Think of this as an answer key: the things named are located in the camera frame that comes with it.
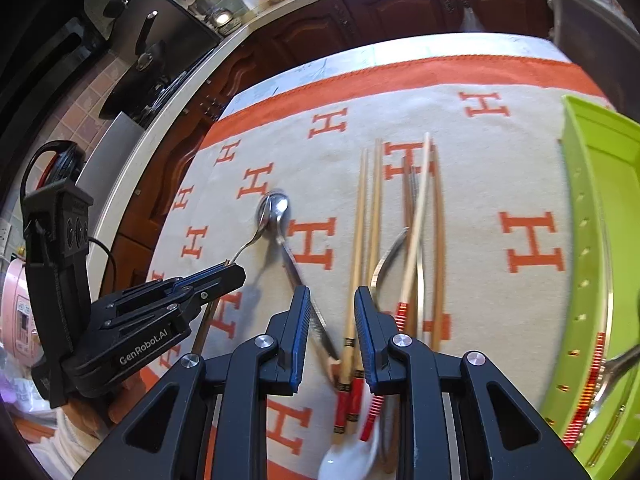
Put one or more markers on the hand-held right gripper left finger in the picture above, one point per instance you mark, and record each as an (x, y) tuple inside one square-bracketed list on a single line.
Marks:
[(300, 340)]

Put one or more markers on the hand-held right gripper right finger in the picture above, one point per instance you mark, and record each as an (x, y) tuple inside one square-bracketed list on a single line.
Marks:
[(365, 340)]

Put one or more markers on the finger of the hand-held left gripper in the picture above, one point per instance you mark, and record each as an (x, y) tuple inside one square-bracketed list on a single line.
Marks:
[(225, 282), (200, 275)]

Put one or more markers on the large steel spoon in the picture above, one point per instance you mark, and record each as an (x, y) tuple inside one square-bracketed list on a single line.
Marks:
[(290, 255)]

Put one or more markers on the small steel spoon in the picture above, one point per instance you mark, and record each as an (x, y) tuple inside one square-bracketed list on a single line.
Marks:
[(620, 360), (265, 212)]

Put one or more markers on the white ceramic spoon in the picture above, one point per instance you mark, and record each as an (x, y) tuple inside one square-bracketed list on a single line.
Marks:
[(350, 462)]

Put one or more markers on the green plastic tray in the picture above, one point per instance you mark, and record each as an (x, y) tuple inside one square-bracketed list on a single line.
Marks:
[(585, 160)]

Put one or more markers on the stainless steel splash guard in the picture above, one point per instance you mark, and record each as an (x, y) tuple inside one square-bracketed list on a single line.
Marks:
[(117, 150)]

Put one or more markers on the black gas stove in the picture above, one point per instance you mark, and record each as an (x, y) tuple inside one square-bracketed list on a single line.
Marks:
[(155, 105)]

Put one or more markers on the orange white printed blanket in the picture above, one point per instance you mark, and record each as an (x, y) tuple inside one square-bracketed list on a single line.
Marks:
[(475, 185)]

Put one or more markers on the white kitchen countertop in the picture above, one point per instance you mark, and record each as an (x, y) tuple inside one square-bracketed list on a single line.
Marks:
[(200, 75)]

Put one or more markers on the black wok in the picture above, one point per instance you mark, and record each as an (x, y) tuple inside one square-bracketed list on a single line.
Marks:
[(135, 85)]

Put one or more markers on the black range hood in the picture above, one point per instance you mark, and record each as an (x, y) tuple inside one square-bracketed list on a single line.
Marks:
[(50, 50)]

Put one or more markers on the steel backsplash panel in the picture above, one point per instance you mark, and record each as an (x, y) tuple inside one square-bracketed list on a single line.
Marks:
[(185, 35)]

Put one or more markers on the small steel teapot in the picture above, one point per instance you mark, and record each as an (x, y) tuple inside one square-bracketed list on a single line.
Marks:
[(222, 19)]

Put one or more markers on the dark wooden kitchen cabinets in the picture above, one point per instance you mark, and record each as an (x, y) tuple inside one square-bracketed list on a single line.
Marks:
[(400, 5)]

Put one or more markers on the hanging plastic bag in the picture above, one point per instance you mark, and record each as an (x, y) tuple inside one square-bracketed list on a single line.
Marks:
[(470, 20)]

